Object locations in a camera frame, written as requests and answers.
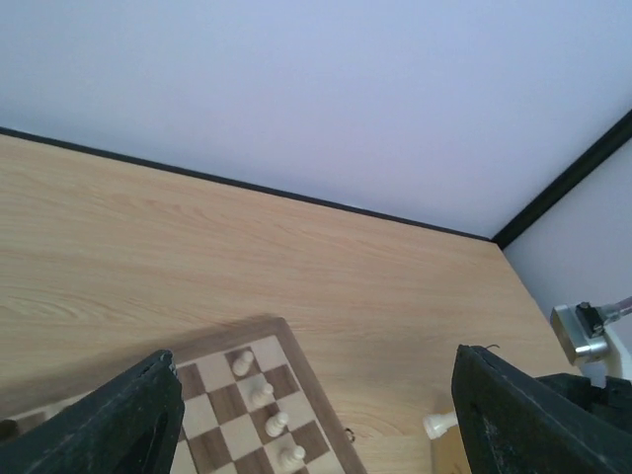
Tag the metal board clasp knob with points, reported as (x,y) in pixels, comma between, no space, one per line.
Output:
(350,435)

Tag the wooden chess board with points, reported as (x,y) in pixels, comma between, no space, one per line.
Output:
(239,400)

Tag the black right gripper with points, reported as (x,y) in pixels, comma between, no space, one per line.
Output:
(610,403)

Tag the white pawn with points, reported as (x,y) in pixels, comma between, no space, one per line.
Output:
(437,425)

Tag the white pieces on board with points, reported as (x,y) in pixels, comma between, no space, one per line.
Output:
(275,401)

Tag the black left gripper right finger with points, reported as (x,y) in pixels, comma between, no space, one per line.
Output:
(512,423)

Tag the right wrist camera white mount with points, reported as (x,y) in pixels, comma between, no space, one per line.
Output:
(591,334)

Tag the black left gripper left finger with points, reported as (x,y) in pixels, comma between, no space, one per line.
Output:
(131,424)

